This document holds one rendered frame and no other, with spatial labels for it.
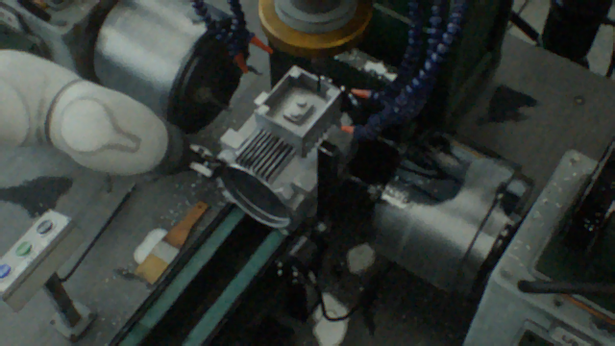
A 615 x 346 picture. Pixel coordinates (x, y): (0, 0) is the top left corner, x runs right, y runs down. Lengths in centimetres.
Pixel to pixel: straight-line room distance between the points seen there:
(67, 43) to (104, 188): 35
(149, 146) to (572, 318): 65
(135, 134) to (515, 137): 101
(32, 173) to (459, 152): 93
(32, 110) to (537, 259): 75
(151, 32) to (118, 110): 51
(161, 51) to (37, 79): 42
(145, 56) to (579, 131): 95
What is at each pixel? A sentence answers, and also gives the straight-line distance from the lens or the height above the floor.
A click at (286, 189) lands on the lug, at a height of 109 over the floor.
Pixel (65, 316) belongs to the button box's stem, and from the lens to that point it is 165.
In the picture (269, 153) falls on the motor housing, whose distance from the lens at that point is 146.
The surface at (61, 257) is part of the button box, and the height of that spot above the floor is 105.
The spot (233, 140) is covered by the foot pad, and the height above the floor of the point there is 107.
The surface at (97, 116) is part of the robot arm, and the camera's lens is 108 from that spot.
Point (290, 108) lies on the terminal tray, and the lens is 148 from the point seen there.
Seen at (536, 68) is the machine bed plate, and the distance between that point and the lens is 203.
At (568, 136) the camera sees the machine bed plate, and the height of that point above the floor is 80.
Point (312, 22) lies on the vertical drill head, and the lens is 130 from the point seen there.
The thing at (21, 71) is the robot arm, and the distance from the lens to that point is 119.
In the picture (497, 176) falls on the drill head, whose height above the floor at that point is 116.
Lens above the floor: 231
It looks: 57 degrees down
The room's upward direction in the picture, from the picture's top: 1 degrees counter-clockwise
